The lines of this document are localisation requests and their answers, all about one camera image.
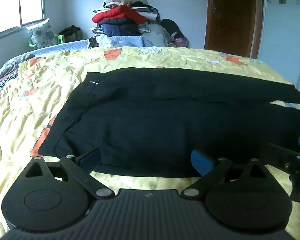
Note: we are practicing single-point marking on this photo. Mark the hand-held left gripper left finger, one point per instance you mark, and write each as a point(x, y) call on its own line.
point(88, 158)

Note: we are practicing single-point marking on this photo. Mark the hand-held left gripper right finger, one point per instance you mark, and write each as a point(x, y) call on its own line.
point(201, 162)

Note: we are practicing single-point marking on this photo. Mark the black pants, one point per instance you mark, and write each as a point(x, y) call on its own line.
point(145, 120)

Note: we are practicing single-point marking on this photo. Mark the yellow floral bedsheet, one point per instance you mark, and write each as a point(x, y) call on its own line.
point(27, 110)

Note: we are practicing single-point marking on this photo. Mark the striped patterned blanket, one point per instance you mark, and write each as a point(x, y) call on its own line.
point(5, 72)

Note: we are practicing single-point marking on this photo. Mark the purple cloth item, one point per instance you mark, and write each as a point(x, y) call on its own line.
point(181, 42)

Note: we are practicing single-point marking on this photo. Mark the light blue quilt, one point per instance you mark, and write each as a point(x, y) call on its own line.
point(125, 41)

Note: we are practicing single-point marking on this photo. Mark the green plastic chair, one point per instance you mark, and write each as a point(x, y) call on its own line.
point(58, 38)

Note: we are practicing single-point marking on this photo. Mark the dark duffel bag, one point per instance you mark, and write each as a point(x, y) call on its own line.
point(71, 33)

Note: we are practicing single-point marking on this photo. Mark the white floral pillow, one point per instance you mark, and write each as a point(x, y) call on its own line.
point(41, 33)

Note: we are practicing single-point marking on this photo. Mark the black backpack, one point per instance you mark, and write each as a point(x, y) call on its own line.
point(171, 27)

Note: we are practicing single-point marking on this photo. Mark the brown wooden door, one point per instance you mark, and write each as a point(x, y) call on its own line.
point(231, 17)

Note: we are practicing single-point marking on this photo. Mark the pile of folded clothes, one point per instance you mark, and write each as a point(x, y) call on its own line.
point(122, 17)

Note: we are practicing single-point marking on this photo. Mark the aluminium sliding window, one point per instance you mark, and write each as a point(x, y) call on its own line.
point(17, 3)

